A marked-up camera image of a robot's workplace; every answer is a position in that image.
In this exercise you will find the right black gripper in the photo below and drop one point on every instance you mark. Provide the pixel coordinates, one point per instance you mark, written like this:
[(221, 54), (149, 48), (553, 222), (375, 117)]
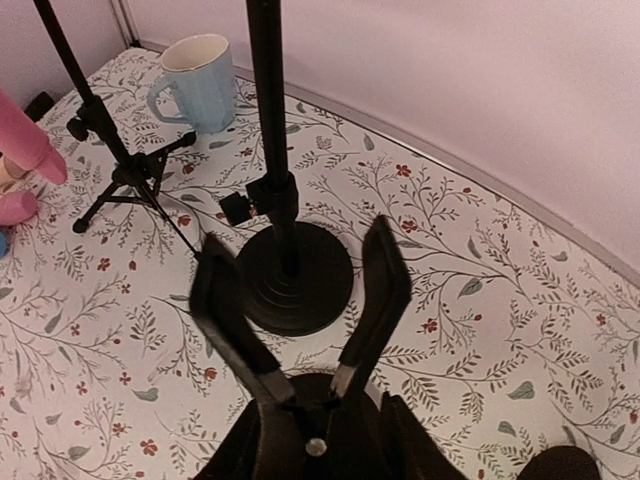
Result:
[(321, 438)]

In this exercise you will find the round stand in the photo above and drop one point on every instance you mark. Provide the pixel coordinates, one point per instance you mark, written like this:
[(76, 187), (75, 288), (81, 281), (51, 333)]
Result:
[(298, 277), (561, 463)]

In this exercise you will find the black tripod shock-mount stand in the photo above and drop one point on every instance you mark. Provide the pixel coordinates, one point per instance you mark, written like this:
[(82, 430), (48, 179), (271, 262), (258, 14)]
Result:
[(137, 178)]

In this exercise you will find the short pink microphone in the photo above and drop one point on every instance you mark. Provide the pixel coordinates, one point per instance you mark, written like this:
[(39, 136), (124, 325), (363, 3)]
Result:
[(17, 207)]

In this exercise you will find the blue microphone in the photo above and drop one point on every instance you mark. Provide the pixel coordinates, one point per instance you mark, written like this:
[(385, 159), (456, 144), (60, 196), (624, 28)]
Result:
[(4, 245)]

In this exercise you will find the beige microphone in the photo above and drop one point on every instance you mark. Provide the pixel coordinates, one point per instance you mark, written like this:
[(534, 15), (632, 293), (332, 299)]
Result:
[(10, 174)]

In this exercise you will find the tall pink microphone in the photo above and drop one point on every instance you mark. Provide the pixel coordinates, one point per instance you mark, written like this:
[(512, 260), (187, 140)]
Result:
[(29, 147)]

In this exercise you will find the black microphone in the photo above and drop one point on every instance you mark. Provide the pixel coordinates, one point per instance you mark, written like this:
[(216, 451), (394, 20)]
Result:
[(39, 106)]

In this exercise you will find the floral table mat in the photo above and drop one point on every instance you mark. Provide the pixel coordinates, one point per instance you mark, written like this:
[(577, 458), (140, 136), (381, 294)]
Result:
[(515, 339)]

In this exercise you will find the left aluminium frame post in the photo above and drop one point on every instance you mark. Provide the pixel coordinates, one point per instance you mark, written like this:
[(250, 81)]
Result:
[(126, 23)]

